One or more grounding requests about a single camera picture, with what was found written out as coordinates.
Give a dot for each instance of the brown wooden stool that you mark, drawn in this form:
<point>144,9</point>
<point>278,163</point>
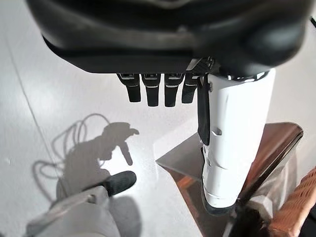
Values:
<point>276,143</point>

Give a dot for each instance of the rectangular wicker laundry basket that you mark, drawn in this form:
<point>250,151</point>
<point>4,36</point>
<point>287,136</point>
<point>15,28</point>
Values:
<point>301,197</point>

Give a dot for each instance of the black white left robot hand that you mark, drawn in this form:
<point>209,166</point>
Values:
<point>148,37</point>

